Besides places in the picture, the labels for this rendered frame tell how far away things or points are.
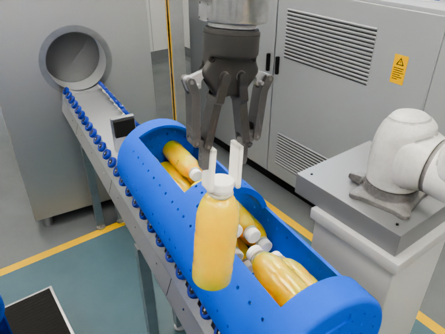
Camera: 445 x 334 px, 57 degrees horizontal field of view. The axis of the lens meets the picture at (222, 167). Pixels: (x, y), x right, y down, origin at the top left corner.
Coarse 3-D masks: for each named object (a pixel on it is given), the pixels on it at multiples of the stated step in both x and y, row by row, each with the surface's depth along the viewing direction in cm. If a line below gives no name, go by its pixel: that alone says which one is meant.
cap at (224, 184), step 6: (216, 174) 63; (222, 174) 64; (216, 180) 62; (222, 180) 62; (228, 180) 62; (216, 186) 61; (222, 186) 61; (228, 186) 61; (216, 192) 61; (222, 192) 61; (228, 192) 62
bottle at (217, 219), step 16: (208, 192) 63; (208, 208) 62; (224, 208) 62; (208, 224) 63; (224, 224) 62; (208, 240) 64; (224, 240) 64; (208, 256) 65; (224, 256) 66; (192, 272) 70; (208, 272) 67; (224, 272) 68; (208, 288) 68
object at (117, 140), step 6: (132, 114) 174; (114, 120) 170; (120, 120) 170; (126, 120) 171; (132, 120) 172; (114, 126) 169; (120, 126) 170; (126, 126) 172; (132, 126) 173; (114, 132) 172; (120, 132) 172; (126, 132) 173; (114, 138) 173; (120, 138) 175; (114, 144) 176; (120, 144) 176
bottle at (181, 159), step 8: (168, 144) 138; (176, 144) 137; (168, 152) 136; (176, 152) 133; (184, 152) 133; (168, 160) 137; (176, 160) 131; (184, 160) 129; (192, 160) 129; (176, 168) 132; (184, 168) 128; (192, 168) 127; (184, 176) 130
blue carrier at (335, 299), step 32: (160, 128) 130; (128, 160) 126; (160, 160) 142; (160, 192) 108; (192, 192) 101; (256, 192) 106; (160, 224) 106; (192, 224) 95; (192, 256) 92; (288, 256) 106; (320, 256) 94; (192, 288) 96; (224, 288) 82; (256, 288) 77; (320, 288) 73; (352, 288) 75; (224, 320) 81; (256, 320) 74; (288, 320) 70; (320, 320) 68; (352, 320) 74
